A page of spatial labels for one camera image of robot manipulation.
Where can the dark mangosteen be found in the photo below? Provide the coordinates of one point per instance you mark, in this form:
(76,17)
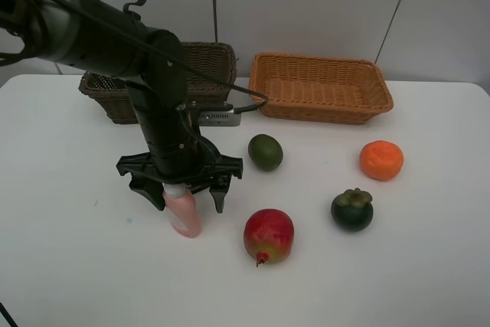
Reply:
(352,210)

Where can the dark brown wicker basket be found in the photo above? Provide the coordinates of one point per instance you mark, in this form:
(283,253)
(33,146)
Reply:
(214,59)

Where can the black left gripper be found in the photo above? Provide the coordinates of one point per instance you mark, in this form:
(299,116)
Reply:
(196,165)

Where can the pink squeeze bottle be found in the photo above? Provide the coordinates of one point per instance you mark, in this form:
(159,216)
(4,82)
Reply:
(182,206)

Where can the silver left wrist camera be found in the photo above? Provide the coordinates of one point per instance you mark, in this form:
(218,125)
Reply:
(215,114)

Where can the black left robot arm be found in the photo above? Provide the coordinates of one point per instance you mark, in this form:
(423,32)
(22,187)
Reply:
(151,63)

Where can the orange tangerine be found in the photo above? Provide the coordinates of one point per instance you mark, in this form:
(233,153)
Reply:
(381,160)

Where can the red pomegranate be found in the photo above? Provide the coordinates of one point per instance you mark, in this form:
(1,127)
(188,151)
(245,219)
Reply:
(268,236)

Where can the orange wicker basket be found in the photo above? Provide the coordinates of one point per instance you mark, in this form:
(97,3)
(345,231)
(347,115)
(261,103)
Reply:
(320,89)

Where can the green lime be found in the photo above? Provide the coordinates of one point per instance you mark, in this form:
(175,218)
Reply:
(265,152)

